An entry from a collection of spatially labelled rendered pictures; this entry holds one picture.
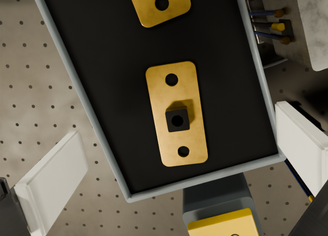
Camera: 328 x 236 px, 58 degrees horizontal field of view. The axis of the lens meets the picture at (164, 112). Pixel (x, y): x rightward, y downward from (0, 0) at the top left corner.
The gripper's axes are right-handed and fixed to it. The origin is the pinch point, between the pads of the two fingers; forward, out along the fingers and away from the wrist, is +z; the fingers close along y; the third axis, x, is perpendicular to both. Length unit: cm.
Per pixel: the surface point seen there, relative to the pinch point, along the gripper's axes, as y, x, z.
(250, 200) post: 5.2, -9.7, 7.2
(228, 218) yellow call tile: 2.9, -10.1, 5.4
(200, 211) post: 0.5, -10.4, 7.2
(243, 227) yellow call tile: 4.2, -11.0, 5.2
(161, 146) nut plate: -1.7, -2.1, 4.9
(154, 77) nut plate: -1.2, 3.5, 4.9
